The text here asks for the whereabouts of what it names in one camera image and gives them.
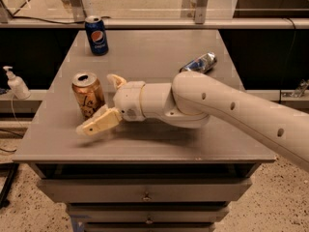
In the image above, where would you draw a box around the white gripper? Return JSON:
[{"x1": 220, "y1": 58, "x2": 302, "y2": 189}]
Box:
[{"x1": 76, "y1": 73, "x2": 145, "y2": 135}]

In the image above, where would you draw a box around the orange LaCroix can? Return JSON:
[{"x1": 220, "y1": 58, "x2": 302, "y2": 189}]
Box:
[{"x1": 71, "y1": 72, "x2": 105, "y2": 120}]

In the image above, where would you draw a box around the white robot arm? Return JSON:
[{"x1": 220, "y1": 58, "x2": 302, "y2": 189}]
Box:
[{"x1": 76, "y1": 72, "x2": 309, "y2": 171}]

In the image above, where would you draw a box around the blue Pepsi can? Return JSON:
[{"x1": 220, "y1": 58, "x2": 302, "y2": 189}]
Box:
[{"x1": 85, "y1": 15, "x2": 109, "y2": 55}]

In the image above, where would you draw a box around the silver blue can lying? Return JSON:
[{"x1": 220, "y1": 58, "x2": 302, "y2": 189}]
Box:
[{"x1": 180, "y1": 52, "x2": 217, "y2": 73}]

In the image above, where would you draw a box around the grey drawer cabinet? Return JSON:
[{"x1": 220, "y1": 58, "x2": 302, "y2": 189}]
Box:
[{"x1": 12, "y1": 28, "x2": 276, "y2": 232}]

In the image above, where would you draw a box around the white pump bottle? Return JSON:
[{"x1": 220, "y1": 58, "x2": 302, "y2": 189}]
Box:
[{"x1": 3, "y1": 66, "x2": 31, "y2": 100}]

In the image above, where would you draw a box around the top grey drawer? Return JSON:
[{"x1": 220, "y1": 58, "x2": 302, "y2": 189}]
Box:
[{"x1": 38, "y1": 178, "x2": 252, "y2": 203}]

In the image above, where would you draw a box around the grey drawer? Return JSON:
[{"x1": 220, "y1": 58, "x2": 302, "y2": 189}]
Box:
[
  {"x1": 67, "y1": 203, "x2": 229, "y2": 223},
  {"x1": 38, "y1": 178, "x2": 252, "y2": 203},
  {"x1": 85, "y1": 222, "x2": 215, "y2": 232}
]

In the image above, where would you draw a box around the white cable at left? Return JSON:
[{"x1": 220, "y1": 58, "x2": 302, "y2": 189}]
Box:
[{"x1": 0, "y1": 94, "x2": 25, "y2": 155}]

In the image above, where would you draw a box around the black cable on ledge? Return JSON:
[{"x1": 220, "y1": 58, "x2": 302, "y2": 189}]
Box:
[{"x1": 7, "y1": 9, "x2": 112, "y2": 25}]

